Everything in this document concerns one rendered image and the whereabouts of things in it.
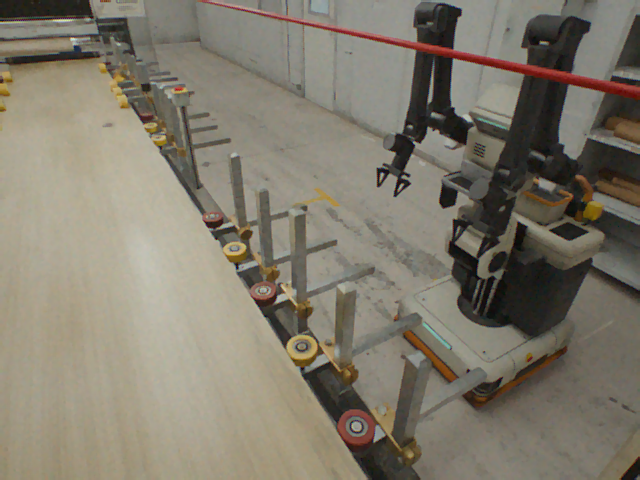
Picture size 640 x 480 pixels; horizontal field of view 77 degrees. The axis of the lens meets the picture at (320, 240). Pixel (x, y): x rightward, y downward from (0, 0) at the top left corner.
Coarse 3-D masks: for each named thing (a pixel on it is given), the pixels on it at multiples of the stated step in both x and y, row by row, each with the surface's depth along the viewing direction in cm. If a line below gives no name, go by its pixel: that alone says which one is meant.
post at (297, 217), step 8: (296, 208) 107; (296, 216) 106; (304, 216) 107; (296, 224) 107; (304, 224) 109; (296, 232) 109; (304, 232) 110; (296, 240) 110; (304, 240) 112; (296, 248) 111; (304, 248) 113; (296, 256) 113; (304, 256) 115; (296, 264) 115; (304, 264) 116; (296, 272) 116; (304, 272) 118; (296, 280) 118; (304, 280) 120; (296, 288) 120; (304, 288) 121; (296, 296) 122; (304, 296) 123; (296, 320) 128; (304, 320) 129; (296, 328) 131; (304, 328) 131
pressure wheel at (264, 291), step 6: (264, 282) 124; (252, 288) 121; (258, 288) 122; (264, 288) 121; (270, 288) 122; (252, 294) 119; (258, 294) 119; (264, 294) 120; (270, 294) 119; (276, 294) 121; (258, 300) 118; (264, 300) 118; (270, 300) 119; (264, 306) 119
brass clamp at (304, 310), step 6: (282, 288) 129; (288, 288) 129; (282, 294) 131; (288, 294) 127; (294, 300) 124; (306, 300) 124; (294, 306) 124; (300, 306) 123; (306, 306) 122; (312, 306) 125; (294, 312) 123; (300, 312) 122; (306, 312) 124; (312, 312) 124; (300, 318) 123; (306, 318) 124
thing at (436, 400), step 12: (468, 372) 106; (480, 372) 106; (456, 384) 103; (468, 384) 103; (432, 396) 100; (444, 396) 100; (456, 396) 102; (432, 408) 98; (372, 444) 90; (360, 456) 90
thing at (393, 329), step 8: (416, 312) 126; (400, 320) 123; (408, 320) 123; (416, 320) 123; (384, 328) 120; (392, 328) 120; (400, 328) 121; (408, 328) 123; (368, 336) 118; (376, 336) 118; (384, 336) 118; (392, 336) 121; (360, 344) 115; (368, 344) 116; (376, 344) 118; (352, 352) 114; (360, 352) 116; (320, 360) 110; (328, 360) 110; (312, 368) 108; (320, 368) 110; (304, 376) 107
